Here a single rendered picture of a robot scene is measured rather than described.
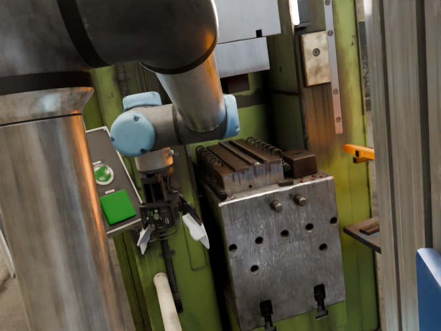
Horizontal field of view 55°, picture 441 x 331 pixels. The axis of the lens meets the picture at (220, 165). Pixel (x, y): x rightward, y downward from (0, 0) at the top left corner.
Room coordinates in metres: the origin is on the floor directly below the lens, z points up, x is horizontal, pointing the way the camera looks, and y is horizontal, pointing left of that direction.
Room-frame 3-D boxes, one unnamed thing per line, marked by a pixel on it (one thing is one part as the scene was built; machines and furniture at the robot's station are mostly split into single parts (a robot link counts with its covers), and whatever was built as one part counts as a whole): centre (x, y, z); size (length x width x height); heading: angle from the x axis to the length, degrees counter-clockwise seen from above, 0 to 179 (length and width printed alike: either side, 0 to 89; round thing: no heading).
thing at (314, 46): (1.46, -0.38, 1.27); 0.09 x 0.02 x 0.17; 102
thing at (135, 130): (0.75, 0.12, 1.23); 0.11 x 0.11 x 0.08; 87
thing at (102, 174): (1.06, 0.31, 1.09); 0.05 x 0.03 x 0.04; 102
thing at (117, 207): (1.03, 0.28, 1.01); 0.07 x 0.05 x 0.07; 127
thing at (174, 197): (0.84, 0.13, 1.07); 0.09 x 0.08 x 0.12; 169
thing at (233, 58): (1.47, -0.05, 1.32); 0.42 x 0.20 x 0.10; 12
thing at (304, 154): (1.36, -0.26, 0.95); 0.12 x 0.08 x 0.06; 12
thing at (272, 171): (1.47, -0.05, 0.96); 0.42 x 0.20 x 0.09; 12
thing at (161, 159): (0.85, 0.13, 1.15); 0.08 x 0.08 x 0.05
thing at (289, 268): (1.49, -0.10, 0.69); 0.56 x 0.38 x 0.45; 12
